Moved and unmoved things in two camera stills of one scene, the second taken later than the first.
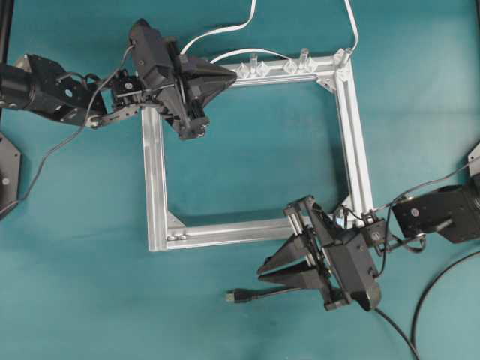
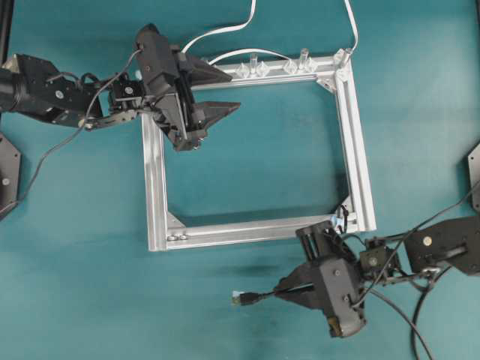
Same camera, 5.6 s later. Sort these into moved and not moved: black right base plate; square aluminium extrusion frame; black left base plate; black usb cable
Moved: black usb cable
Not moved: black left base plate; black right base plate; square aluminium extrusion frame
